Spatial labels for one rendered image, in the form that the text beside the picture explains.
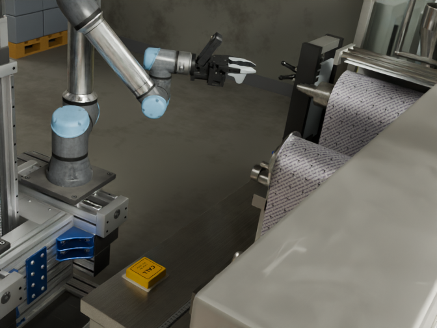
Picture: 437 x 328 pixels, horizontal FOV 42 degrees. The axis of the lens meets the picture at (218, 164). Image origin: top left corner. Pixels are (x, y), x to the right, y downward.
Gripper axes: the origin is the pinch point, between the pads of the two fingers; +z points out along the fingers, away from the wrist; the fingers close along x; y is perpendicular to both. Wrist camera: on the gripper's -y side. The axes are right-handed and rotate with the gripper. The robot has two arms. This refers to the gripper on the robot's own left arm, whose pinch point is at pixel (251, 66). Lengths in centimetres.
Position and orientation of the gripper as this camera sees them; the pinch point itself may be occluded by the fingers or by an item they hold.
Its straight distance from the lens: 189.9
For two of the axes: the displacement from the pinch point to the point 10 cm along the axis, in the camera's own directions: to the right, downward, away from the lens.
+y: -1.3, 8.0, 5.8
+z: 9.9, 1.2, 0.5
